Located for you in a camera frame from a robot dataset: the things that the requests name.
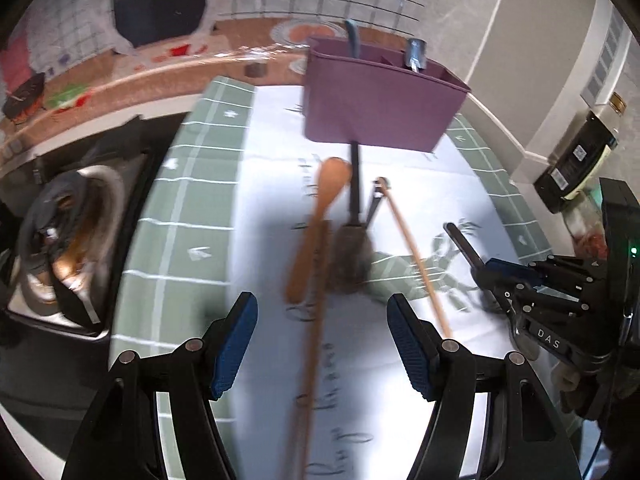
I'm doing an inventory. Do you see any steel spoon black handle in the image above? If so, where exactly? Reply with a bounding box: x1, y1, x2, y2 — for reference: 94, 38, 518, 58
328, 141, 384, 295

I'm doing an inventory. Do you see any wooden chopstick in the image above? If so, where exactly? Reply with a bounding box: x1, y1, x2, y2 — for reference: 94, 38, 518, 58
283, 220, 331, 479
375, 177, 452, 338

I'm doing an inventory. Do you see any brown wooden spoon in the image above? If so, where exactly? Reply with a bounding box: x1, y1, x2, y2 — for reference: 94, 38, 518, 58
285, 157, 352, 304

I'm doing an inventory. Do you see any grey slotted spoon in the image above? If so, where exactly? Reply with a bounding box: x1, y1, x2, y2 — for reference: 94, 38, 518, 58
404, 37, 426, 73

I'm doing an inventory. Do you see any blue-grey plastic spoon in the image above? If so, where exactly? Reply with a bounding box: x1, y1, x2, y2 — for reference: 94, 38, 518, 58
344, 20, 361, 58

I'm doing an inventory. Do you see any black handled ladle spoon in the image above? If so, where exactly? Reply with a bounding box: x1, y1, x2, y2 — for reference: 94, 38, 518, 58
444, 222, 500, 314

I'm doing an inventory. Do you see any gloved right hand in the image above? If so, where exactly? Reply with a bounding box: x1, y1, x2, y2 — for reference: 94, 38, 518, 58
551, 361, 608, 420

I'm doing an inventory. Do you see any chili jar yellow lid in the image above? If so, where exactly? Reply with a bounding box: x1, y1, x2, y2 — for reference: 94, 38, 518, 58
562, 192, 608, 260

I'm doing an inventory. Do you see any green white checkered tablecloth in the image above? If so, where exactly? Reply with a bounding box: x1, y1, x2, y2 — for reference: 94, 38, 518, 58
106, 75, 584, 480

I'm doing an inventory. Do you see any dark soy sauce bottle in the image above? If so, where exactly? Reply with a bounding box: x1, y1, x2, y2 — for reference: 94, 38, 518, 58
534, 92, 627, 214

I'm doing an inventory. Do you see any black gas stove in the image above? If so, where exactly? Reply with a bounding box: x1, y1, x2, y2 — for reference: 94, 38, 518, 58
1, 113, 184, 419

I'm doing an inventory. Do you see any purple plastic utensil holder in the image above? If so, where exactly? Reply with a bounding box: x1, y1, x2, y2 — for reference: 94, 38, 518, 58
303, 37, 470, 152

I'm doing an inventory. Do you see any grey wall vent grille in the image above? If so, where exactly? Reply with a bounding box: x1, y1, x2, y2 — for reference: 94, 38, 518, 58
582, 9, 631, 107

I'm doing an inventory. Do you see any cartoon kitchen wall sticker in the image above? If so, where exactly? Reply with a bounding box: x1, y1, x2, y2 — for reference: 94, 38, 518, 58
1, 0, 426, 160

